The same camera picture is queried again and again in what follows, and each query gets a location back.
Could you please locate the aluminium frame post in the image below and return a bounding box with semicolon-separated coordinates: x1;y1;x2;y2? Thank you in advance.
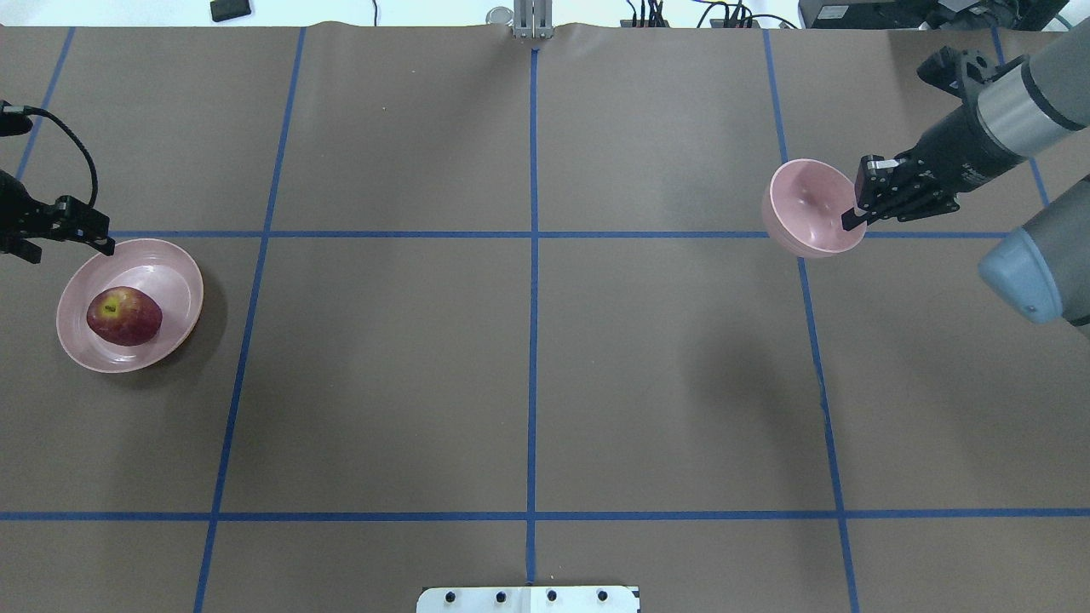
511;0;555;40

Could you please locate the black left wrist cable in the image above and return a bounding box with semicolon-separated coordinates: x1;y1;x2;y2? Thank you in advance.
0;100;101;209

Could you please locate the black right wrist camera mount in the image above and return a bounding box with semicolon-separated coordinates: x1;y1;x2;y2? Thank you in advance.
916;45;1012;105

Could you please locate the small black device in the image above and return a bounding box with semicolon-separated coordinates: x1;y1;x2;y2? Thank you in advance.
208;0;252;24

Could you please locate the red apple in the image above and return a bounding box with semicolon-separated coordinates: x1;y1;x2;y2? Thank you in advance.
85;286;164;347

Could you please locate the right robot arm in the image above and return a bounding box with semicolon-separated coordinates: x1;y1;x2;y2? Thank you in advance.
840;22;1089;333

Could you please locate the pink bowl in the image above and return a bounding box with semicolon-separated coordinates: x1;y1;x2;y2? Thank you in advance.
760;158;867;259

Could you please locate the pink plate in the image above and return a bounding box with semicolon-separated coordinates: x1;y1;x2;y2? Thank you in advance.
55;239;204;374

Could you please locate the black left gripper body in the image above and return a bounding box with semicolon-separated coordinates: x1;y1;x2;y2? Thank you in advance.
1;170;60;265

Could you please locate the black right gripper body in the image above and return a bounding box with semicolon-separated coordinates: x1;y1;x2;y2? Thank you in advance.
885;107;1025;223

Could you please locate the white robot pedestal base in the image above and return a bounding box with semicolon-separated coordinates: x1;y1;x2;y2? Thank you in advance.
416;585;642;612

